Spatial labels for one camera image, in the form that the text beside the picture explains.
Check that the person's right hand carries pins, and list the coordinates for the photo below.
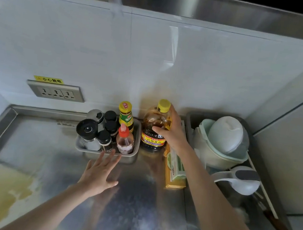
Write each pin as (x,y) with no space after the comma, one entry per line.
(175,134)

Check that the person's left hand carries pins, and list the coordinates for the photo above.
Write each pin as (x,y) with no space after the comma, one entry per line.
(98,178)

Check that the large oil bottle yellow cap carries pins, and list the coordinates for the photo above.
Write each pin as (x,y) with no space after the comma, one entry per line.
(152,135)

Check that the red cap small bottle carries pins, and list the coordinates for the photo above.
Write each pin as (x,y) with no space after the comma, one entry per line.
(124,140)

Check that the green label sauce bottle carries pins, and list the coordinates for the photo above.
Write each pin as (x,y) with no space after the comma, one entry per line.
(126,116)

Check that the person's right forearm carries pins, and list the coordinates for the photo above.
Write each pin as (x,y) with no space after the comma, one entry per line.
(217,208)

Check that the person's left forearm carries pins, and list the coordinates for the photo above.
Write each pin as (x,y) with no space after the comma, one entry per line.
(47,213)

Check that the stainless steel countertop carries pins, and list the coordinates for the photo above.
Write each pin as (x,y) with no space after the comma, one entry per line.
(135,204)

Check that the grey dish rack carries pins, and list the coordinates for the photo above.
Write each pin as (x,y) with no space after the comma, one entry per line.
(194,121)

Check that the green white box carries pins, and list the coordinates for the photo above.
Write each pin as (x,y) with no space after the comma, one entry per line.
(178,165)

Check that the green rim bowl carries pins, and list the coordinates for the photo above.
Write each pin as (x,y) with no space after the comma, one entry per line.
(207,152)

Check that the black cap spice jar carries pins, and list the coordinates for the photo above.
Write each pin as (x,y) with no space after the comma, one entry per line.
(111,128)
(104,139)
(110,115)

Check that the grey plastic basket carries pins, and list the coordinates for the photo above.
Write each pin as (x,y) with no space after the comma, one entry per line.
(135,144)

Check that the black white pepper grinder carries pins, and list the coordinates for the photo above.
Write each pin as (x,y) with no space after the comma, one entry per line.
(88,132)

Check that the orange box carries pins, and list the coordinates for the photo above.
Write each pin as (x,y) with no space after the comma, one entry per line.
(172,182)

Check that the white bowl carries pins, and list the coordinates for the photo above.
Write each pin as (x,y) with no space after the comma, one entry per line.
(227,134)

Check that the steel shaker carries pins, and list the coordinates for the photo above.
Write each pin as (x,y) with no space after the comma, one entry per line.
(95,115)

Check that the white jug grey lid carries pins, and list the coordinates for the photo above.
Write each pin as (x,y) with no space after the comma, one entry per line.
(242,181)

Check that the yellow warning sticker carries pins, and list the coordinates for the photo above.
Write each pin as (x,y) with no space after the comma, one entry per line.
(48,80)

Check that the steel overhead hood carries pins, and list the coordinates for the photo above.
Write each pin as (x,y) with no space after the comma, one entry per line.
(207,8)

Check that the grey wall socket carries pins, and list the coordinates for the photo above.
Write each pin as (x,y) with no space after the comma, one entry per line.
(56,91)

